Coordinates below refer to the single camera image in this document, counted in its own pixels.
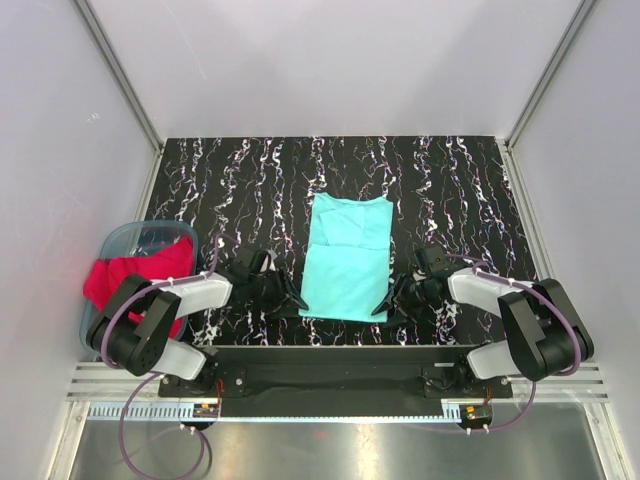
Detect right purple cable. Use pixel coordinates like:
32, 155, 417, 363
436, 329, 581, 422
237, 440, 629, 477
444, 253, 584, 432

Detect teal t shirt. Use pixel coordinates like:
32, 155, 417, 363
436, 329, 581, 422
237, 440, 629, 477
299, 193, 394, 323

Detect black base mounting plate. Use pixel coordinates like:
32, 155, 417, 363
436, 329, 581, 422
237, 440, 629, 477
159, 346, 513, 399

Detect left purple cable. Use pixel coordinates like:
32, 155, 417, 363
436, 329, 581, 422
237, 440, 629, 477
99, 233, 241, 475

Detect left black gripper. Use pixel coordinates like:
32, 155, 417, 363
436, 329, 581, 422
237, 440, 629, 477
248, 268, 307, 320

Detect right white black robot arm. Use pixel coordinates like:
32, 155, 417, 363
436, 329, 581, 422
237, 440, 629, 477
373, 264, 595, 397

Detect aluminium frame rail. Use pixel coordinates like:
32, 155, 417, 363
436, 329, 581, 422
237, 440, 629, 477
67, 362, 609, 403

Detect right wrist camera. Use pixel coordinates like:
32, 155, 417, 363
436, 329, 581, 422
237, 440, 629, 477
412, 245, 459, 280

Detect purple cable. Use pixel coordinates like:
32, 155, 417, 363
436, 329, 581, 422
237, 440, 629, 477
444, 253, 584, 432
99, 233, 241, 475

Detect red t shirt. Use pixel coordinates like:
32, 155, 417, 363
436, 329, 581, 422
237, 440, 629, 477
82, 237, 196, 336

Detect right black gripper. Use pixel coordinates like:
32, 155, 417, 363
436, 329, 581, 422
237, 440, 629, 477
372, 273, 441, 329

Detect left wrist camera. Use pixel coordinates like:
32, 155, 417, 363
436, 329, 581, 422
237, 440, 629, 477
225, 247, 274, 282

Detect white slotted cable duct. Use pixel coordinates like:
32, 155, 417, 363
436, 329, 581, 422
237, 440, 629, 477
87, 403, 464, 422

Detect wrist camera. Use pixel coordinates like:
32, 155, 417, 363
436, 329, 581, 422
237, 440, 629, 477
412, 245, 459, 280
225, 247, 274, 282

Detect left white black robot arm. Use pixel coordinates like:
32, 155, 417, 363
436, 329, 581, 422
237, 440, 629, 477
86, 269, 308, 396

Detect translucent blue plastic basket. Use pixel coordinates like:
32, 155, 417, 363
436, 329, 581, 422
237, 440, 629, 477
78, 219, 199, 359

